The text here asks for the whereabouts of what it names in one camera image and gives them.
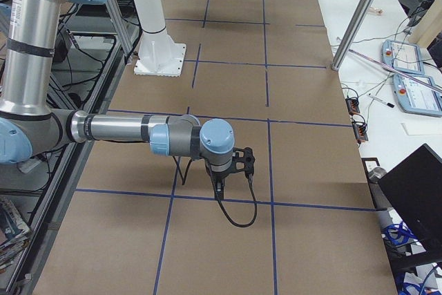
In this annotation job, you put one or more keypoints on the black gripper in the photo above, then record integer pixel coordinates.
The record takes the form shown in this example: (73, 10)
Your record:
(217, 177)

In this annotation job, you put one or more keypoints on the orange black connector box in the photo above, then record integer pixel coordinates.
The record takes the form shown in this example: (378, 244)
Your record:
(352, 105)

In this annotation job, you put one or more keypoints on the silver metal cup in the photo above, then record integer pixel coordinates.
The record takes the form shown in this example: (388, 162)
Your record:
(375, 174)

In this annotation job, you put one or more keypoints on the black marker pen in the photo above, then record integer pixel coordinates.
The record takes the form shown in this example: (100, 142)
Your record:
(375, 98)

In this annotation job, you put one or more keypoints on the black laptop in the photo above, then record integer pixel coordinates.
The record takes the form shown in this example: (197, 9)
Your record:
(413, 188)

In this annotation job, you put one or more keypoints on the white flat block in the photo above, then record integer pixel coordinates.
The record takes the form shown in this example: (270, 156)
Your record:
(421, 128)

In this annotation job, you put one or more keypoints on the stack of books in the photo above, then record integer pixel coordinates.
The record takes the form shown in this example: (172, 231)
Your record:
(15, 232)

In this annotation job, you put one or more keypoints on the near teach pendant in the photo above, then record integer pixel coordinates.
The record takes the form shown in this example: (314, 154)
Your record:
(415, 98)

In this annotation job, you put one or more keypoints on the teach pendant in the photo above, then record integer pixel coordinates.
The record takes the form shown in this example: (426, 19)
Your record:
(415, 98)
(403, 56)

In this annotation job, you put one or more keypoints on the far teach pendant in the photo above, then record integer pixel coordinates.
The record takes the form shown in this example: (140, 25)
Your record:
(403, 56)

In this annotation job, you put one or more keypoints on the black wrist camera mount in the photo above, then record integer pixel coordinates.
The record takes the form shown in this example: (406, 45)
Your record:
(243, 161)

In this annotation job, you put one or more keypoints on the white camera post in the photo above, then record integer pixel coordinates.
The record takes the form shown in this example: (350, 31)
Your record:
(158, 54)

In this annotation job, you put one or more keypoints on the aluminium frame post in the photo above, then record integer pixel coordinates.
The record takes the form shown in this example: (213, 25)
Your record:
(350, 33)

